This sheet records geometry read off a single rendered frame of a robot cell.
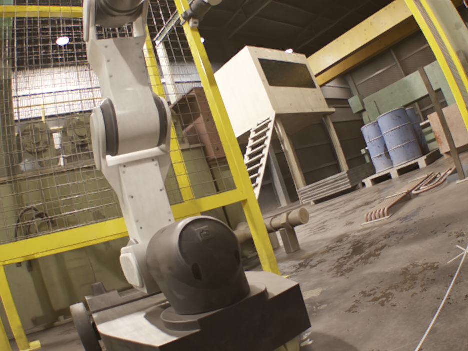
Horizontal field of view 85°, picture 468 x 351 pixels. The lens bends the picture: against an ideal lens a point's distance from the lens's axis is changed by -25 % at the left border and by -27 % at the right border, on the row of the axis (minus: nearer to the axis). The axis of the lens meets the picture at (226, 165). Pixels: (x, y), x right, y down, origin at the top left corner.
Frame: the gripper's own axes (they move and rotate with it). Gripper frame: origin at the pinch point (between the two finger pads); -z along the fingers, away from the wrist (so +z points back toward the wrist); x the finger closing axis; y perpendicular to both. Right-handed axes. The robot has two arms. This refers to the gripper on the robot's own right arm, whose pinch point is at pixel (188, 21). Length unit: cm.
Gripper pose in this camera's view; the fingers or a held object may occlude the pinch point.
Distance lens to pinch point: 175.3
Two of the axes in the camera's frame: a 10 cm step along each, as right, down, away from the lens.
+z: 5.4, -3.0, -7.8
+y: -3.1, -9.4, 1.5
